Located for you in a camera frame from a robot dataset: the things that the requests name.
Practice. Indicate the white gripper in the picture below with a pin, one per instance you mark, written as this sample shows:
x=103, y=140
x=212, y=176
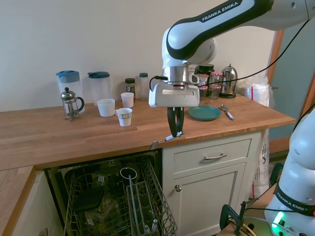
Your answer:
x=177, y=97

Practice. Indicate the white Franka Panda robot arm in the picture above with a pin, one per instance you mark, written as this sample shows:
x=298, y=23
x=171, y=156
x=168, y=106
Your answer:
x=187, y=37

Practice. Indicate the black dishwasher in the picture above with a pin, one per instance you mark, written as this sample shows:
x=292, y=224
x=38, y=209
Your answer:
x=55, y=186

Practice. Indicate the teal plate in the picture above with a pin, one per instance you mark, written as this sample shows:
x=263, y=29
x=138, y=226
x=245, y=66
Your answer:
x=204, y=113

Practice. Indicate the white drawer front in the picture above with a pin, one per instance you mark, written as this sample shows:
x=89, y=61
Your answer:
x=187, y=157

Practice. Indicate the glass jar red checked lid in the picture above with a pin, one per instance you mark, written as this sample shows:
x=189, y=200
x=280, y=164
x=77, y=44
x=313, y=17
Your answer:
x=216, y=77
x=215, y=92
x=203, y=93

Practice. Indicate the clear bottle with green lid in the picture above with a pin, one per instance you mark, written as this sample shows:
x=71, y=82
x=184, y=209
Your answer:
x=144, y=86

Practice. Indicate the white yogurt cup red rim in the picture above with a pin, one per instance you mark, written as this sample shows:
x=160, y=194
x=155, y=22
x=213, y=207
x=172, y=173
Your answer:
x=203, y=79

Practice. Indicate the white mug with patterned rim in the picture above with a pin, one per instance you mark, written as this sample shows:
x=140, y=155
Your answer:
x=124, y=118

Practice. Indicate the plain white cup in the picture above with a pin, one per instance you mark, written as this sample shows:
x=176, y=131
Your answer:
x=127, y=100

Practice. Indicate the red print yogurt cup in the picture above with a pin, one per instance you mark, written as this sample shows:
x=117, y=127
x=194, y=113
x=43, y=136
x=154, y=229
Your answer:
x=192, y=68

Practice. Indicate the spice jar with dark lid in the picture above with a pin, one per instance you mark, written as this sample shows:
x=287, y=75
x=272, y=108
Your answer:
x=130, y=88

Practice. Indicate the white kitchen cabinet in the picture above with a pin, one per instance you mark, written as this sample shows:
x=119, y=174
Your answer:
x=211, y=177

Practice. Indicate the white rimmed cup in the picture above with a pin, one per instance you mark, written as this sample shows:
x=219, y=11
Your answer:
x=128, y=168

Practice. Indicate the steel cabinet knob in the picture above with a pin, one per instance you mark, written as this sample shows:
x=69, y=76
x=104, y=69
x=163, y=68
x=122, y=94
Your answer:
x=178, y=188

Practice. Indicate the steel electric kettle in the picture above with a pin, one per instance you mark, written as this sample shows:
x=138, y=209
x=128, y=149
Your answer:
x=230, y=81

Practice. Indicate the wide white cup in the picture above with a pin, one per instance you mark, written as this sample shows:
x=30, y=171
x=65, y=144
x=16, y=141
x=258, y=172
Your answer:
x=105, y=108

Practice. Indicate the grey cutlery basket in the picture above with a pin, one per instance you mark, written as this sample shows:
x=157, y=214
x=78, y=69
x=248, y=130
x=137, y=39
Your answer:
x=144, y=196

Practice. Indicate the white cabinet door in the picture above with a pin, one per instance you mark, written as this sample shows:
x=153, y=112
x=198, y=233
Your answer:
x=209, y=196

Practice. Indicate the clear pitcher with blue lid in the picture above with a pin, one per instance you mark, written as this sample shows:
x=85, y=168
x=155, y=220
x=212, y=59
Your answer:
x=99, y=86

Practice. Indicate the clear bag of plastic cups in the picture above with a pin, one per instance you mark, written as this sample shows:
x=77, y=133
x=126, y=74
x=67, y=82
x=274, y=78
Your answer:
x=258, y=93

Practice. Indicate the tall white plastic bag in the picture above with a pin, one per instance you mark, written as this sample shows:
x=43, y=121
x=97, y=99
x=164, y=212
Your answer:
x=262, y=172

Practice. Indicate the green screw clamp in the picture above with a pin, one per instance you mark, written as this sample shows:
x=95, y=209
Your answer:
x=227, y=214

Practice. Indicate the glass French press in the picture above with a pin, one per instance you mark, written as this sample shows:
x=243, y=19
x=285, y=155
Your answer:
x=70, y=105

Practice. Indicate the dark green C clamp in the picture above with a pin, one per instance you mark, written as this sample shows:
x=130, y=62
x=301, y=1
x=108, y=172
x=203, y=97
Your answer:
x=273, y=172

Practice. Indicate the white pitcher with blue lid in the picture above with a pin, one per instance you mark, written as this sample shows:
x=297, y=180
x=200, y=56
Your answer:
x=70, y=81

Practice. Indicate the black plastic tray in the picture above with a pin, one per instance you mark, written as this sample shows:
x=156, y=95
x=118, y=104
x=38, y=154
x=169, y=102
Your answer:
x=88, y=199

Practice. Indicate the clear plastic container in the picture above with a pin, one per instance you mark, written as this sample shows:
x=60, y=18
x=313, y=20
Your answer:
x=101, y=215

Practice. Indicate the wooden framed glass door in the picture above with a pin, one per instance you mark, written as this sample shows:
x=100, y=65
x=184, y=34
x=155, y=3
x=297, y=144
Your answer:
x=276, y=49

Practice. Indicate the plain white cabinet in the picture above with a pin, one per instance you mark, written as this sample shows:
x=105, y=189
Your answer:
x=37, y=201

